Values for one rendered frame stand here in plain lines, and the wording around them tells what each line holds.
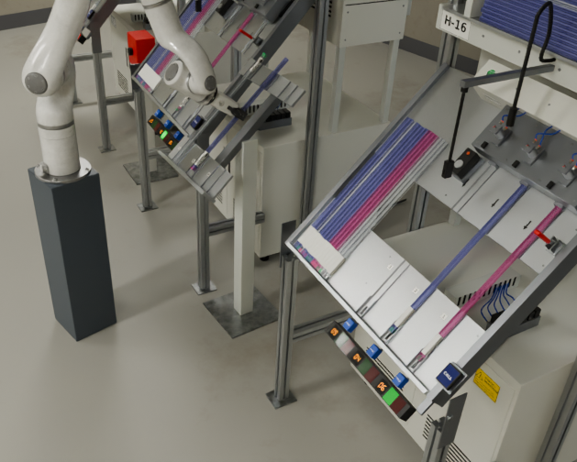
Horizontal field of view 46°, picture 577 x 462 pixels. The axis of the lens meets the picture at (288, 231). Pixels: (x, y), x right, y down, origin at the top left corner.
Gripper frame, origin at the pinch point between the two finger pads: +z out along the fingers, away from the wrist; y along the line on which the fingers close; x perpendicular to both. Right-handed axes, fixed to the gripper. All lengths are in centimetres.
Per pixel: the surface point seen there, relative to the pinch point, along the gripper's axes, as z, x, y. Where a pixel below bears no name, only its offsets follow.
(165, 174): 75, 56, 120
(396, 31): 60, -62, 16
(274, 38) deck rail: 12.2, -29.6, 21.4
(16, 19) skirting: 74, 51, 410
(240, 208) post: 23.2, 29.9, -2.0
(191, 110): 9.1, 10.8, 37.9
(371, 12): 43, -61, 18
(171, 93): 11, 10, 59
